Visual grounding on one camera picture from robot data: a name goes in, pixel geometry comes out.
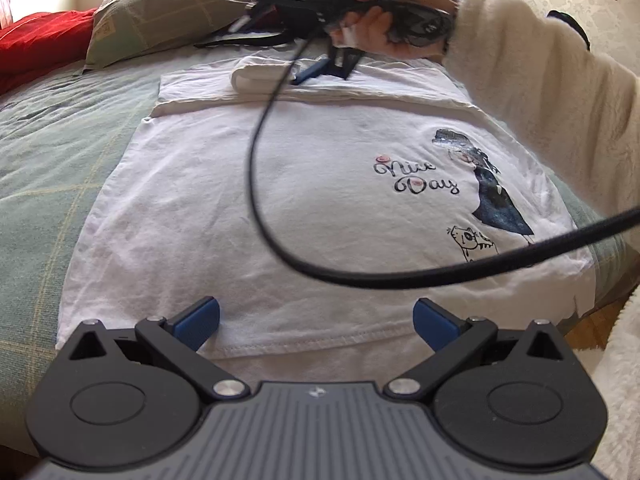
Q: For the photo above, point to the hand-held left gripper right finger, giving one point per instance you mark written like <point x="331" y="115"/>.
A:
<point x="435" y="325"/>

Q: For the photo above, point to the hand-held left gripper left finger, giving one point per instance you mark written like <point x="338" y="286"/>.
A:
<point x="197" y="322"/>

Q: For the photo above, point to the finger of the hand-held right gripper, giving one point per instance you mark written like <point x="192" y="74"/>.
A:
<point x="311" y="72"/>
<point x="347" y="62"/>

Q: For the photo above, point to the white t-shirt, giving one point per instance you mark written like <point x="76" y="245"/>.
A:
<point x="300" y="185"/>

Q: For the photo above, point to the person's right hand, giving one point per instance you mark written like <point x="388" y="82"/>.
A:
<point x="370" y="30"/>

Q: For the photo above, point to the grey-green pillow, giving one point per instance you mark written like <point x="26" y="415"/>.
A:
<point x="160" y="15"/>

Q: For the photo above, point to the person's white fleece jacket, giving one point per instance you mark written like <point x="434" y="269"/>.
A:
<point x="620" y="400"/>

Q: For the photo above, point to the green checked bed blanket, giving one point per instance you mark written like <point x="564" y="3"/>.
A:
<point x="45" y="160"/>

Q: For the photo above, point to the red folded blanket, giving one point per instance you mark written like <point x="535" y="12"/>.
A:
<point x="40" y="45"/>

